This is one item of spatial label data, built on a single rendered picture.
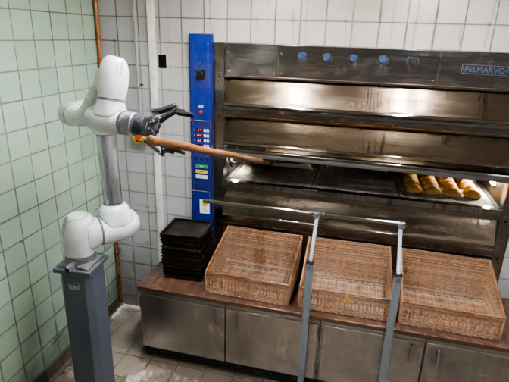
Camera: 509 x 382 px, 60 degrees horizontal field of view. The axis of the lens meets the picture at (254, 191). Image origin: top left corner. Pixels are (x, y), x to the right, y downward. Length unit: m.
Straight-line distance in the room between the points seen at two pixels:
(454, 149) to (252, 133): 1.26
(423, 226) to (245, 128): 1.33
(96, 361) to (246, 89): 1.85
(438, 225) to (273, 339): 1.29
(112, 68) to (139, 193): 1.79
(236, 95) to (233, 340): 1.59
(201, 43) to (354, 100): 1.03
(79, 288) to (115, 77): 1.20
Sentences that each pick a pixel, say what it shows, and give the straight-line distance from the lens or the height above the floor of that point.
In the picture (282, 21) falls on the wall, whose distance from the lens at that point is 2.85.
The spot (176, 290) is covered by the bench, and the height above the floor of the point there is 0.58.
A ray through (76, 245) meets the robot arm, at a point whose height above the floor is 1.13.
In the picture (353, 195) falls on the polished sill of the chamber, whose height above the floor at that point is 1.17.
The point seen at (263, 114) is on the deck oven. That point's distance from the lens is 2.92.
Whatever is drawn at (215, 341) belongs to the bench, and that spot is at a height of 0.25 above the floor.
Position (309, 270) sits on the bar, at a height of 0.91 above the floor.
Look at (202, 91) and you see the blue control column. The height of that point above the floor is 1.79.
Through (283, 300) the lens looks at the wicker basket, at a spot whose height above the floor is 0.62.
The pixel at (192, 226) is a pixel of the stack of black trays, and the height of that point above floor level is 0.90.
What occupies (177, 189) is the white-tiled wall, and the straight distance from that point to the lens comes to 3.25.
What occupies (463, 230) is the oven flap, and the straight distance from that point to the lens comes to 3.11.
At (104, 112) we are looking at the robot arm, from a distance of 1.73.
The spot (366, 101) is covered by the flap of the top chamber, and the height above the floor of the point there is 1.79.
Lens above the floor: 2.16
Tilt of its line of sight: 20 degrees down
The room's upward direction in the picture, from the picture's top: 2 degrees clockwise
